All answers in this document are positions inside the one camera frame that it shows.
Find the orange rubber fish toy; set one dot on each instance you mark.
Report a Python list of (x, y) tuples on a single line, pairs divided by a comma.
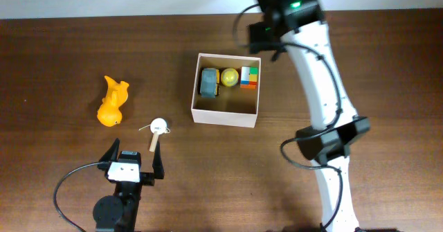
[(109, 113)]

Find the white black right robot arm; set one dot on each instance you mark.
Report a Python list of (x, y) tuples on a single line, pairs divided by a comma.
[(299, 28)]

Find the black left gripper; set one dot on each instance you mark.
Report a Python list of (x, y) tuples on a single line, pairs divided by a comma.
[(148, 177)]

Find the white wooden paddle toy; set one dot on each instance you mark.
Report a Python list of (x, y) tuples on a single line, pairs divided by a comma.
[(157, 127)]

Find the colourful puzzle cube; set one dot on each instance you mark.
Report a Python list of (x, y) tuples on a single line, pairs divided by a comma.
[(249, 77)]

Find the pink cardboard box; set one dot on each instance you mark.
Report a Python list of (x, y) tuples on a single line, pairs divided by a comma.
[(234, 106)]

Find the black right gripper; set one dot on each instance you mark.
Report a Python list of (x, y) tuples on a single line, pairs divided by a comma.
[(260, 37)]

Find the yellow grey toy truck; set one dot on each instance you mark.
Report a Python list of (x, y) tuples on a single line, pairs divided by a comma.
[(209, 84)]

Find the yellow grey ball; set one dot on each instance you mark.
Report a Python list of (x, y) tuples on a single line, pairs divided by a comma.
[(229, 77)]

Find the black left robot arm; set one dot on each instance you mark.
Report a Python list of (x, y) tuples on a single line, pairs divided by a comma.
[(118, 212)]

